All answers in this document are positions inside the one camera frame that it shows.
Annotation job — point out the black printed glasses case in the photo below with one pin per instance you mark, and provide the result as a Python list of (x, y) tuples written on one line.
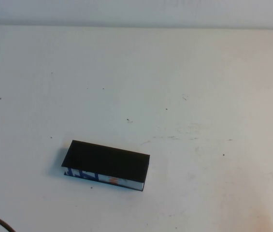
[(107, 162)]

